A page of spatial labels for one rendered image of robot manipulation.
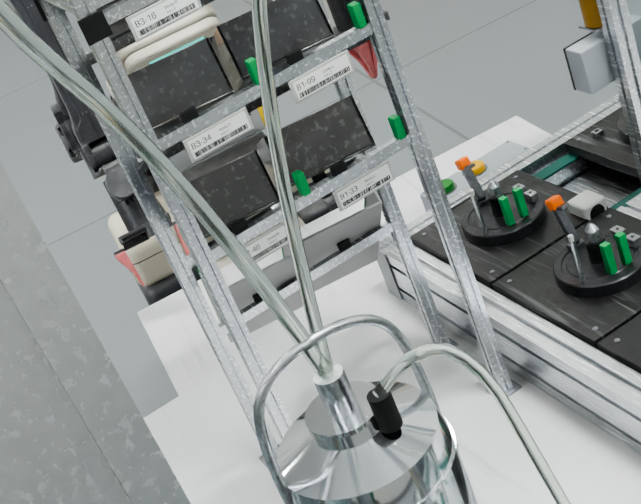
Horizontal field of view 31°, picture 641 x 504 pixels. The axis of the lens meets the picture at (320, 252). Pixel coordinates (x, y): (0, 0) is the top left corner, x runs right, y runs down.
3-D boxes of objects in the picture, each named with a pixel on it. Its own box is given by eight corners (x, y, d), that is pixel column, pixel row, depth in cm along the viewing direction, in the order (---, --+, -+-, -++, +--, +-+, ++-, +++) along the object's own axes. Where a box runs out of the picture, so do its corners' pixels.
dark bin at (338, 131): (268, 197, 180) (247, 153, 179) (343, 160, 181) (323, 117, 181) (287, 188, 152) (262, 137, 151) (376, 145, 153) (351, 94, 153)
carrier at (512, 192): (412, 246, 200) (389, 185, 194) (520, 178, 206) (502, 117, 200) (493, 293, 179) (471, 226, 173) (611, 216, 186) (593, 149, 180)
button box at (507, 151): (428, 221, 215) (418, 193, 212) (516, 166, 221) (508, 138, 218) (449, 232, 209) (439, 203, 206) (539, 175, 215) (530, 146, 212)
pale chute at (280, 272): (230, 343, 187) (218, 319, 188) (303, 306, 188) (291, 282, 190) (210, 297, 160) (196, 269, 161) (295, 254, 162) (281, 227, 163)
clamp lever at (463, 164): (474, 201, 195) (453, 162, 194) (483, 195, 196) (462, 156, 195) (483, 200, 192) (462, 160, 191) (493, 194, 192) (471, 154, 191)
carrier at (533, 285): (495, 294, 179) (472, 227, 173) (613, 217, 185) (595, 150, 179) (597, 353, 159) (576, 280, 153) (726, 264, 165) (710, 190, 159)
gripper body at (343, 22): (392, 21, 188) (377, -21, 185) (340, 50, 186) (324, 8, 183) (373, 17, 194) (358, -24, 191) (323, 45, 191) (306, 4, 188)
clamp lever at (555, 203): (566, 245, 175) (543, 201, 174) (577, 238, 175) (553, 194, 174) (579, 244, 171) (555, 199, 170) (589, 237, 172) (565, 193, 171)
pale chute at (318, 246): (307, 295, 191) (295, 272, 192) (378, 259, 192) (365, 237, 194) (300, 242, 164) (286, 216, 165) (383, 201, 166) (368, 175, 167)
